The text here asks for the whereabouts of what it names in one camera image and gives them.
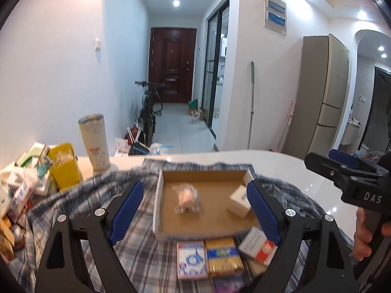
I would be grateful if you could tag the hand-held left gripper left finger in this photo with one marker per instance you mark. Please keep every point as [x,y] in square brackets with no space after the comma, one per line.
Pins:
[126,210]

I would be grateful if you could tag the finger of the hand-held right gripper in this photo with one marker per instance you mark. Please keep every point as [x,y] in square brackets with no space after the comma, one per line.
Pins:
[320,163]
[342,156]

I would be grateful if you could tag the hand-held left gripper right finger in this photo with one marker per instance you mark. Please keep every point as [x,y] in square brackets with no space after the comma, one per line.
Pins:
[262,213]

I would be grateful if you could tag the small white box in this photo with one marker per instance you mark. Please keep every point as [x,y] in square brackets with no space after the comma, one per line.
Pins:
[238,203]

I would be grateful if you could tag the shallow cardboard box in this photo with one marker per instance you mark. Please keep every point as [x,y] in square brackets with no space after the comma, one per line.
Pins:
[210,195]

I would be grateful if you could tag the purple box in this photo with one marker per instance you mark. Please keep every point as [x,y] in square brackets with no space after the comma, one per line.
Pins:
[227,285]

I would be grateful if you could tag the person's right hand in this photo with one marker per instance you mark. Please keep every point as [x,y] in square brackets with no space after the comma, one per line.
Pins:
[363,238]

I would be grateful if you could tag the red and white box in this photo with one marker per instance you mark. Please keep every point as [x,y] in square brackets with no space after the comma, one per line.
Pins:
[255,245]

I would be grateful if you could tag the beige box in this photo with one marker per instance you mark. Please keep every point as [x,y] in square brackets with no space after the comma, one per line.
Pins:
[256,268]

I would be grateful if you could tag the blue plaid cloth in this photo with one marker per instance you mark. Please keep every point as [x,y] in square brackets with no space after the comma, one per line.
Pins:
[152,259]

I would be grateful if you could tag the yellow and blue packet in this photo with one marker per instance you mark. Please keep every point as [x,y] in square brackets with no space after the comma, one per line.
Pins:
[223,256]

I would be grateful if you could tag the plastic-wrapped round item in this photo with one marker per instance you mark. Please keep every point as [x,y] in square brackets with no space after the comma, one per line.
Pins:
[186,197]

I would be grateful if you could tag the black plastic bag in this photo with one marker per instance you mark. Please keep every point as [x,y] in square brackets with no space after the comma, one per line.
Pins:
[139,149]

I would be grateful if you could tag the white plastic bag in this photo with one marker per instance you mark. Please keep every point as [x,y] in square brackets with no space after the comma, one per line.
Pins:
[122,148]

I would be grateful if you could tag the beige refrigerator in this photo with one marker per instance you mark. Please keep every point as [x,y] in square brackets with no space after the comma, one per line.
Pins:
[317,94]

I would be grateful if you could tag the blue and white bag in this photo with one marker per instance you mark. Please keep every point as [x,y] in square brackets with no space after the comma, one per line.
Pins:
[160,149]

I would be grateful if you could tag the yellow plastic container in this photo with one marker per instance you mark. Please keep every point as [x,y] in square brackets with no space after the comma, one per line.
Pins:
[65,171]

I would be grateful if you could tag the white speckled tumbler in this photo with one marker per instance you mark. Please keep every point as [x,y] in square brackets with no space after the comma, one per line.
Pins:
[94,143]

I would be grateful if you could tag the red bag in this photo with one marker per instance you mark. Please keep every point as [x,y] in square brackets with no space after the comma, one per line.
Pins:
[133,135]

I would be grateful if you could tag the black bicycle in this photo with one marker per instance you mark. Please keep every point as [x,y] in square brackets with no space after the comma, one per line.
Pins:
[149,110]

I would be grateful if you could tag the pile of small cartons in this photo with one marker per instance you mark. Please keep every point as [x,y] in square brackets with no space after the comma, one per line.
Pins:
[21,189]

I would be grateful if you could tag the green bag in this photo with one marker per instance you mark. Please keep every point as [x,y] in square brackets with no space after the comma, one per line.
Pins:
[193,103]

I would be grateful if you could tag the ceiling light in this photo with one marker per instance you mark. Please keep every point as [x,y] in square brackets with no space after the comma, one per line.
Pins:
[176,3]
[362,14]

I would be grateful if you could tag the black framed glass door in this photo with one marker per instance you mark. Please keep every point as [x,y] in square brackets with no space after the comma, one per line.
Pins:
[213,67]

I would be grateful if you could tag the dark wooden door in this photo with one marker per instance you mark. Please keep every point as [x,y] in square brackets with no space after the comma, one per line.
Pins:
[171,64]

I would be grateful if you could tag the wall electrical panel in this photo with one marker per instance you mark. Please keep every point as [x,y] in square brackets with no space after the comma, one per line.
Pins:
[275,13]

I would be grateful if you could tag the white wall switch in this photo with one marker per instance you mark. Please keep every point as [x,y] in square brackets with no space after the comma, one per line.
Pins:
[97,44]

